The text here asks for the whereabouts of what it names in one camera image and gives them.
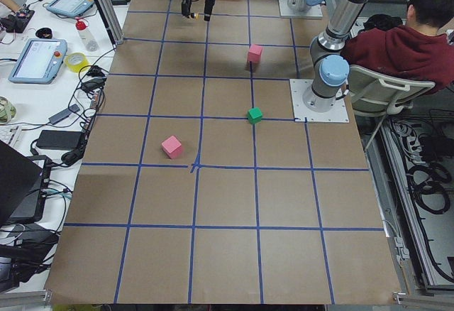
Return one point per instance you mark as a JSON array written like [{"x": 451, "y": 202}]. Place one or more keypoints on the small black power brick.
[{"x": 120, "y": 2}]

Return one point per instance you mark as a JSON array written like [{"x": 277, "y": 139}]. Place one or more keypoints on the pink foam cube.
[
  {"x": 254, "y": 53},
  {"x": 172, "y": 147}
]

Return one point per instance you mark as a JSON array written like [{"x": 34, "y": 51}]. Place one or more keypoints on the squeeze bottle red cap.
[{"x": 86, "y": 36}]

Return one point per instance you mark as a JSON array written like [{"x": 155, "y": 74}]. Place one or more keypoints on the teach pendant far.
[{"x": 69, "y": 8}]

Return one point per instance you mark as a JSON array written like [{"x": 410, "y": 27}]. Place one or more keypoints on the teach pendant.
[
  {"x": 39, "y": 61},
  {"x": 69, "y": 8}
]

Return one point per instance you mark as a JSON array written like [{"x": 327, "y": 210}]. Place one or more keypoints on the yellow tape roll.
[{"x": 76, "y": 62}]

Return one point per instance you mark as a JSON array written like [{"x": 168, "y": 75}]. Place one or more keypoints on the green foam cube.
[{"x": 254, "y": 115}]

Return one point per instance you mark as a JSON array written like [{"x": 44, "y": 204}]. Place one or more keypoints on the teach pendant near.
[{"x": 39, "y": 61}]

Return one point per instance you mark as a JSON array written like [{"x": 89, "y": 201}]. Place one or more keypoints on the black power adapter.
[{"x": 58, "y": 140}]

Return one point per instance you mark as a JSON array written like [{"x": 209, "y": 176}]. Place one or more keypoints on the white office chair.
[{"x": 372, "y": 94}]

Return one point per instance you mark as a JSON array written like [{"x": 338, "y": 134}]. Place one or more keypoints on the person in red hoodie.
[{"x": 416, "y": 50}]

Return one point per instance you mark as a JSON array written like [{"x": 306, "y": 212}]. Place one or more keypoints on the black laptop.
[{"x": 24, "y": 180}]

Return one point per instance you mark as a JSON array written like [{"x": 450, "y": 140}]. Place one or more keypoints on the aluminium frame post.
[{"x": 110, "y": 21}]

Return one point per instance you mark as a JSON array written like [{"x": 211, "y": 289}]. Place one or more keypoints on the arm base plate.
[
  {"x": 313, "y": 13},
  {"x": 308, "y": 107}
]

